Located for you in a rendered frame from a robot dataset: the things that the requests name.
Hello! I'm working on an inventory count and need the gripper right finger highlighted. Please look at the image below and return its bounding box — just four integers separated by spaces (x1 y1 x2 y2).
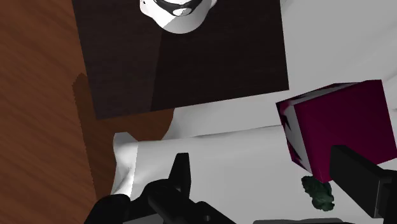
329 144 397 220

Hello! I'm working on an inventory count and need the magenta box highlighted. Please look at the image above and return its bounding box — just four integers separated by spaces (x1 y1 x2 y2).
275 80 397 184

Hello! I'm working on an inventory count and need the dark green lumpy thing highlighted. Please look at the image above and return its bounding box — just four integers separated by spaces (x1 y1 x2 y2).
301 175 335 213

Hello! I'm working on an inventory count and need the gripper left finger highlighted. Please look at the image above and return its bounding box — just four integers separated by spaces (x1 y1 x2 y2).
83 152 237 224

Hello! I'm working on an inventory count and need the dark robot stand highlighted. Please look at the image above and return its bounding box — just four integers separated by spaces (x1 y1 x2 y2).
71 0 290 121

